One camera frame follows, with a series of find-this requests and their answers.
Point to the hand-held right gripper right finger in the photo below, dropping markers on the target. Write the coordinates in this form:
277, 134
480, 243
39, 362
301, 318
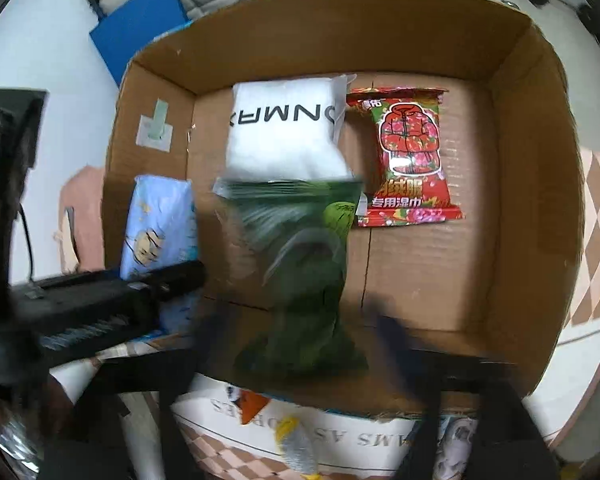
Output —
395, 332

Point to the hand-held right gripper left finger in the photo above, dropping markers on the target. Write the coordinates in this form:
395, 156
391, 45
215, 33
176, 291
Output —
180, 371

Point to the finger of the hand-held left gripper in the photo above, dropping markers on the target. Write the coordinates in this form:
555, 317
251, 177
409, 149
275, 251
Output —
177, 277

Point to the brown cardboard box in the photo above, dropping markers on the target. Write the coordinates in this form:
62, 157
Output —
430, 285

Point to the green plastic packet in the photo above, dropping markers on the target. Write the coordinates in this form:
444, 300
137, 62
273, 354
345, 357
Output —
300, 270

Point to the white soft packet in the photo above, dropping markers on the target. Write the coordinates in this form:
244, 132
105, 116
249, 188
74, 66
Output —
280, 140

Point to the light blue tissue packet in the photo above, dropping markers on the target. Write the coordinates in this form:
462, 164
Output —
155, 220

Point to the peach cloth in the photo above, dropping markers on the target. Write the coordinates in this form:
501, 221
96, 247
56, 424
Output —
82, 200

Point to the red floral wipes packet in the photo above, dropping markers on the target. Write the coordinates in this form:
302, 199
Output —
410, 155

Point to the blue flat board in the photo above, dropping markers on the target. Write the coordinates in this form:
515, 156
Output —
135, 30

